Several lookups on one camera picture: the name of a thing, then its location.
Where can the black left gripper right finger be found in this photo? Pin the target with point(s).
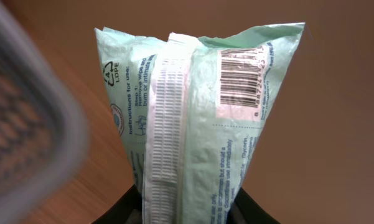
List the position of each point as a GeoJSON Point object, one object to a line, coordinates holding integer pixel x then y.
{"type": "Point", "coordinates": [244, 210]}

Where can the light green wipes packet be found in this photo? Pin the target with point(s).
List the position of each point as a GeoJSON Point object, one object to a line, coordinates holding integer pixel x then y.
{"type": "Point", "coordinates": [190, 111]}

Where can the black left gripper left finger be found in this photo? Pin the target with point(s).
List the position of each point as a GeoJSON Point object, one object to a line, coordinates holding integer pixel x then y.
{"type": "Point", "coordinates": [127, 210]}

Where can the grey plastic basket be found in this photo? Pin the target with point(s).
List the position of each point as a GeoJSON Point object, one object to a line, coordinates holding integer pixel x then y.
{"type": "Point", "coordinates": [43, 130]}

